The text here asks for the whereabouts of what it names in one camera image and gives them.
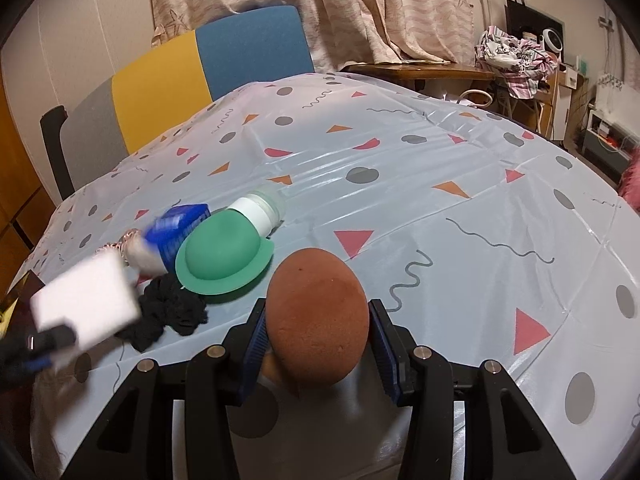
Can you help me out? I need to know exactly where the blue printed box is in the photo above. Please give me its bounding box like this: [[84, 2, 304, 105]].
[[144, 203, 211, 266]]

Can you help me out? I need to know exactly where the brown egg-shaped sponge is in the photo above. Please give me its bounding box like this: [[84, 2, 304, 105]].
[[265, 249, 372, 387]]

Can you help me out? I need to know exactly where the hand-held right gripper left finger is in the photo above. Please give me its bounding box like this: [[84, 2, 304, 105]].
[[60, 297, 268, 480]]

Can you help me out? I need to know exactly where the black crumpled cloth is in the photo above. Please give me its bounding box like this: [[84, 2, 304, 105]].
[[114, 275, 210, 353]]

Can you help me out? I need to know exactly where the pink fluffy item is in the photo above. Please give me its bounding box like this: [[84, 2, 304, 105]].
[[617, 155, 640, 211]]

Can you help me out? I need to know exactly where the small white fan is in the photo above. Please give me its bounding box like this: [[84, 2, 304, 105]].
[[537, 27, 563, 53]]

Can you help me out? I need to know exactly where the pink starfish curtain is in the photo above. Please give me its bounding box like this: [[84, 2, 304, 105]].
[[147, 0, 491, 73]]

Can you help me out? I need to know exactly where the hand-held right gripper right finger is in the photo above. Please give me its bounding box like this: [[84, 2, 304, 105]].
[[369, 297, 578, 480]]

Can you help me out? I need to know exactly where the white plastic jar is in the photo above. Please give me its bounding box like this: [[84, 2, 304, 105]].
[[227, 184, 287, 237]]

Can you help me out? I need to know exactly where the green toy hat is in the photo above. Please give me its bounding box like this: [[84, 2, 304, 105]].
[[175, 209, 275, 295]]

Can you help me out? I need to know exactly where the pale rectangular block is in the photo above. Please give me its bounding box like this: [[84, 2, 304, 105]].
[[29, 251, 143, 373]]

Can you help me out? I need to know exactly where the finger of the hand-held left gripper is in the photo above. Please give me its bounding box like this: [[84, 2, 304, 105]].
[[0, 322, 78, 390]]

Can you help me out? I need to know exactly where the white shelf unit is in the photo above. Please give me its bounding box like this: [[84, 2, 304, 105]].
[[580, 77, 640, 181]]

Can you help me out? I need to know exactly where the black flat board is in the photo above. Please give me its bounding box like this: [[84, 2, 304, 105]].
[[505, 0, 566, 51]]

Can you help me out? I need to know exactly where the white cable loop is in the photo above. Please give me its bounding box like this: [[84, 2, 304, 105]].
[[457, 89, 493, 108]]

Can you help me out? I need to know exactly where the crumpled patterned cloth pile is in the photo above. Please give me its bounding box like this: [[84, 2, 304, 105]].
[[474, 25, 563, 98]]

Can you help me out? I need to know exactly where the grey yellow blue chair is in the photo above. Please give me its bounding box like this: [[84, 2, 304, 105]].
[[59, 6, 316, 193]]

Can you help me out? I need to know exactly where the wooden side table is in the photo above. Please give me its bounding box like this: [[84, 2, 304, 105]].
[[340, 60, 501, 93]]

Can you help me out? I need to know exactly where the patterned plastic tablecloth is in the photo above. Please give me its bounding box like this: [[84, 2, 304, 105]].
[[10, 71, 640, 480]]

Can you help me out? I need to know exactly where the wooden cabinet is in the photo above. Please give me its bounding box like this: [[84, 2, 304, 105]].
[[0, 75, 56, 281]]

